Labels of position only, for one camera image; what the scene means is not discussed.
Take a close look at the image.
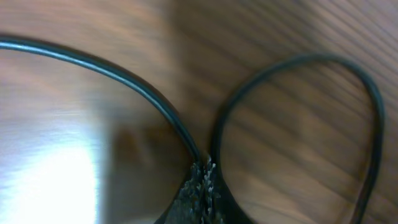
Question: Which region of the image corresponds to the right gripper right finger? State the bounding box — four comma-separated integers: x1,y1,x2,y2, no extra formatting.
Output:
205,157,253,224

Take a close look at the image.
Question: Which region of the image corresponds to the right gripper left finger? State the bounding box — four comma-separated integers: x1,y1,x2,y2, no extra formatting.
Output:
155,162,206,224

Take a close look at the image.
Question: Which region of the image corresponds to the black cable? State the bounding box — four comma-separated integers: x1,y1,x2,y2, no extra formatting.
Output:
0,34,386,224

